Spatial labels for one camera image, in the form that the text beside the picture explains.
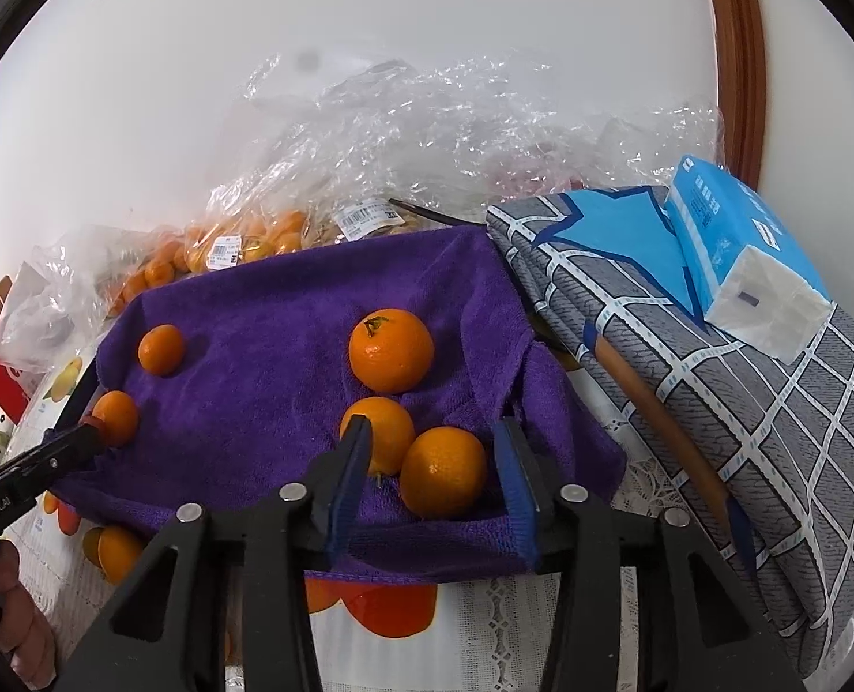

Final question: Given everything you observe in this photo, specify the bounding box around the small kumquat orange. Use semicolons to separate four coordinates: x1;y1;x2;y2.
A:
347;308;435;395
339;397;416;478

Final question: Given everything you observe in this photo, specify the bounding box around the clear bag of oranges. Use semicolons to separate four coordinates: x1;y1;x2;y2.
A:
97;197;420;319

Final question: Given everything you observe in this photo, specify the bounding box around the small orange mandarin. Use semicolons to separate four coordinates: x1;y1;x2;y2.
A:
398;427;488;520

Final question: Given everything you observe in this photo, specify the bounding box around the brown wooden door frame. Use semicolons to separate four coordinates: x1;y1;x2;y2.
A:
712;0;768;189

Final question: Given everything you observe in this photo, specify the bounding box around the large clear plastic bag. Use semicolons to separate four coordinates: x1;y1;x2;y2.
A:
220;53;724;217

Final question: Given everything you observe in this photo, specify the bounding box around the oval orange mango fruit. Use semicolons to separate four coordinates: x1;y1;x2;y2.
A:
81;526;103;569

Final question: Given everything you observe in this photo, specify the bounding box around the medium orange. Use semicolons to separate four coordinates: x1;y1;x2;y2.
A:
97;526;144;586

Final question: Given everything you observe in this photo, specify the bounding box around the black tray under towel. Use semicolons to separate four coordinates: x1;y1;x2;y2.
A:
51;361;101;433

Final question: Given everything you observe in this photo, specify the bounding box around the blue tissue pack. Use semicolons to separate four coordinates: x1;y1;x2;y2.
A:
664;155;832;364

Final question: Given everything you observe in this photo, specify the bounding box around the large orange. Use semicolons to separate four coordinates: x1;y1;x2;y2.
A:
137;324;186;377

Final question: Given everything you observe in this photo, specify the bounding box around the purple towel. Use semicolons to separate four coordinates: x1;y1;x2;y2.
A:
50;223;629;586

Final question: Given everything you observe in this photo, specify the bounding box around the crumpled clear bag left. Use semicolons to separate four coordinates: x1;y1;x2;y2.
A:
0;225;163;373

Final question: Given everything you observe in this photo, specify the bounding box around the left hand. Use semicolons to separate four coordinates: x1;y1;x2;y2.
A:
0;540;56;690

